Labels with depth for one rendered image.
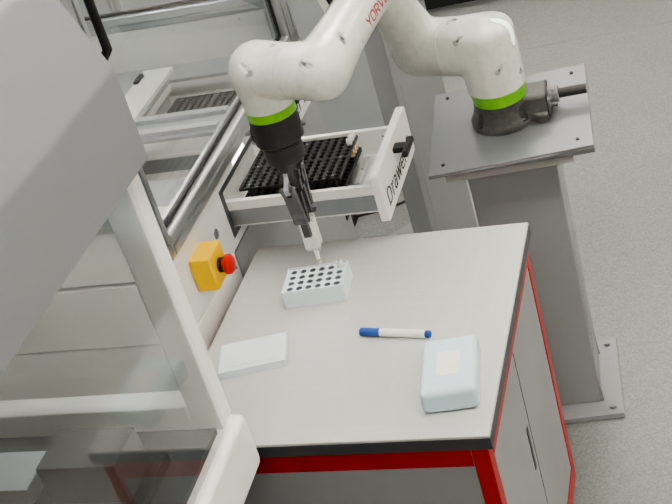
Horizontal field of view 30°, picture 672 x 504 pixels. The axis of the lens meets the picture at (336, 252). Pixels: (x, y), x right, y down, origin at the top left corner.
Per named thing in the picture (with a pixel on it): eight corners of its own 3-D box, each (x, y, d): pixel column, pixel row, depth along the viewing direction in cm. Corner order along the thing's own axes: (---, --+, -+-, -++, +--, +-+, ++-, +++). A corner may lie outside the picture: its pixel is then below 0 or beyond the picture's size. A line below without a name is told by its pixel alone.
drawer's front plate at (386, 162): (415, 149, 272) (403, 104, 267) (390, 222, 249) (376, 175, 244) (407, 150, 273) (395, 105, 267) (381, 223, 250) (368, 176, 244)
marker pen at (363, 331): (432, 334, 224) (430, 327, 223) (429, 340, 223) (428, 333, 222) (363, 332, 230) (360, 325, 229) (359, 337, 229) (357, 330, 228)
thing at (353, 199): (404, 148, 271) (397, 123, 268) (381, 212, 250) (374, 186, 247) (234, 168, 284) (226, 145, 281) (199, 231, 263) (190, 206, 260)
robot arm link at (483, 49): (473, 79, 287) (454, 5, 277) (537, 79, 279) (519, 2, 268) (451, 110, 279) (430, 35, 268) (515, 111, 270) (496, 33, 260)
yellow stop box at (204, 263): (233, 268, 246) (222, 238, 242) (222, 290, 240) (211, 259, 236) (209, 271, 247) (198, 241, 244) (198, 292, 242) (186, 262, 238)
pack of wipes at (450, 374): (427, 359, 218) (422, 339, 216) (481, 352, 216) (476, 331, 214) (423, 416, 206) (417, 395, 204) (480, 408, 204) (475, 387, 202)
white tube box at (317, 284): (352, 275, 247) (348, 259, 245) (347, 300, 240) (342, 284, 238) (293, 284, 250) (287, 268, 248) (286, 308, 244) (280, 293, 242)
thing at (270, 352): (288, 338, 235) (286, 331, 234) (287, 366, 228) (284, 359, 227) (224, 351, 237) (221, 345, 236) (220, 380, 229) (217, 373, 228)
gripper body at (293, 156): (265, 132, 235) (279, 174, 240) (257, 154, 228) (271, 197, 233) (303, 126, 233) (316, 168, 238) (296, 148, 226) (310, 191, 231)
